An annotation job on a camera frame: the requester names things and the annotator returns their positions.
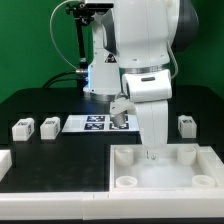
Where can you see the white U-shaped obstacle fence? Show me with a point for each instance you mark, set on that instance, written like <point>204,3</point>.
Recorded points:
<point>194,202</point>

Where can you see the white marker sheet with tags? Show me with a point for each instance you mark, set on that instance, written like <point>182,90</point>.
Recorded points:
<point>98,123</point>

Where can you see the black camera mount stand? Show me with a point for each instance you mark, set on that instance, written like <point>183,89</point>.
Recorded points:
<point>81,30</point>

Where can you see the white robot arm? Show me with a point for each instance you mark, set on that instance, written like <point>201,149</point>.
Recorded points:
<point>134,42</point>

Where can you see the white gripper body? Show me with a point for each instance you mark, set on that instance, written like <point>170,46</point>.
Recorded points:
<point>149,93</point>

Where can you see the white square table top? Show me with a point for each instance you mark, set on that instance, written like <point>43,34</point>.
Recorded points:
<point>179,166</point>

